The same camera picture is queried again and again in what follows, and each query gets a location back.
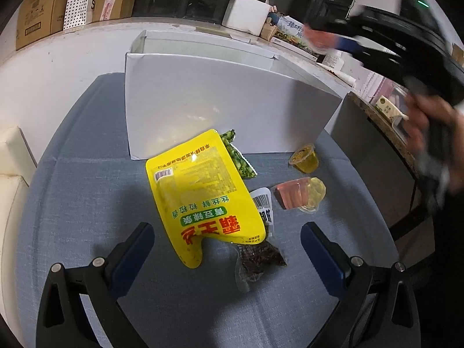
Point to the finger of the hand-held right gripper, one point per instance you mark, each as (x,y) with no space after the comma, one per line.
(350,44)
(340,25)

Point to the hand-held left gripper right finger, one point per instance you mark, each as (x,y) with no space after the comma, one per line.
(322,261)

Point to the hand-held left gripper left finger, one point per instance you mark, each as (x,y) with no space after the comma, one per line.
(130,261)

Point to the clear dark snack packet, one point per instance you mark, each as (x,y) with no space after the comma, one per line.
(259,261)

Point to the pale yellow jelly cup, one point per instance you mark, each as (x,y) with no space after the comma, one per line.
(315,194)

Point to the yellow snack packet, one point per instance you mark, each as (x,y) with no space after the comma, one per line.
(203,195)

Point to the green pea snack packet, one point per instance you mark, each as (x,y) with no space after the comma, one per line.
(241,159)

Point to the white cardboard box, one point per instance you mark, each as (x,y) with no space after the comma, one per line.
(217,108)

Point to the person's right hand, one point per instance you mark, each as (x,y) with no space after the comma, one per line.
(417,123)

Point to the white plastic bottle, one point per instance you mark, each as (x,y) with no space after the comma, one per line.
(333,60)

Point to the white rolled paper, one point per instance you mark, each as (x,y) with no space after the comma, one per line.
(342,77)

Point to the long printed carton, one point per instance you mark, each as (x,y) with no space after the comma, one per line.
(290,32)

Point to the pink plastic storage drawers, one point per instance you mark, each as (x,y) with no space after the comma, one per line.
(380,87)

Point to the cream small box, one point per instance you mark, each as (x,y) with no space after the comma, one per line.
(386,107)

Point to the small brown carton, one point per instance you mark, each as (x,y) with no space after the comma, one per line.
(268,29)

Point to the grey-blue table cloth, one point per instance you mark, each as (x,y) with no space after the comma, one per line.
(108,188)

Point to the white and black device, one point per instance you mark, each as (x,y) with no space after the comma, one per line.
(400,127)

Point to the white foam box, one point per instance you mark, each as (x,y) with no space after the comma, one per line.
(244,16)

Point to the brown round side table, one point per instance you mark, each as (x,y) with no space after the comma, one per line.
(373,145)

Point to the white sofa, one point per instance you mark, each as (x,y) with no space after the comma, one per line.
(14,195)

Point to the white perforated panel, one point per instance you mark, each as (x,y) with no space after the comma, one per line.
(78,0)

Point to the large brown cardboard box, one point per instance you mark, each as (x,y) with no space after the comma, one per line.
(40,11)

